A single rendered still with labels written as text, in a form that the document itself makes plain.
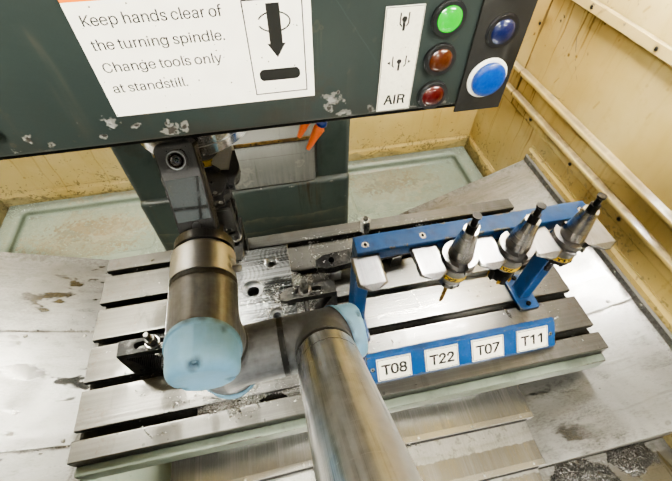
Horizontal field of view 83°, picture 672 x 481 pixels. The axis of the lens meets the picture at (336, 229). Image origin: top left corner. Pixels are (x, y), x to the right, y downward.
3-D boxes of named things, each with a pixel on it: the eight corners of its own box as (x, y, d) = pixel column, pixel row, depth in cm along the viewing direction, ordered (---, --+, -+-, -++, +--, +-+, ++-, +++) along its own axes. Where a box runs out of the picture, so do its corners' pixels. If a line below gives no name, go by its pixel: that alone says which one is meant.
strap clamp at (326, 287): (337, 313, 96) (337, 281, 84) (284, 323, 94) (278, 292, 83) (334, 301, 98) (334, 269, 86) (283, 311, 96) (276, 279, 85)
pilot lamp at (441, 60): (451, 73, 32) (457, 47, 30) (426, 76, 32) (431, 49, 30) (448, 70, 32) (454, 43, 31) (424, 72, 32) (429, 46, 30)
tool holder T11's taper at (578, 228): (572, 222, 72) (590, 197, 67) (591, 239, 70) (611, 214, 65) (554, 229, 71) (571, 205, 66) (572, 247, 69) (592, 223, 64)
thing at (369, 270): (390, 289, 65) (390, 286, 64) (359, 294, 64) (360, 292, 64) (378, 256, 69) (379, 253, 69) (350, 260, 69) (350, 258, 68)
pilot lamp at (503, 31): (512, 45, 31) (522, 16, 30) (487, 48, 31) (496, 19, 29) (508, 42, 32) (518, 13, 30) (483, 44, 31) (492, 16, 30)
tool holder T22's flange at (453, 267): (471, 248, 72) (475, 240, 70) (478, 276, 68) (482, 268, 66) (437, 247, 72) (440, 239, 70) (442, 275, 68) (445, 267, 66)
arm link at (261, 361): (289, 389, 52) (281, 361, 44) (205, 410, 50) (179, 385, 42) (281, 335, 57) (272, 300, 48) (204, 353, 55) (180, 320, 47)
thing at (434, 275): (450, 278, 67) (452, 275, 66) (421, 283, 66) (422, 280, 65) (436, 246, 71) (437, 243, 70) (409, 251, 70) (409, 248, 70)
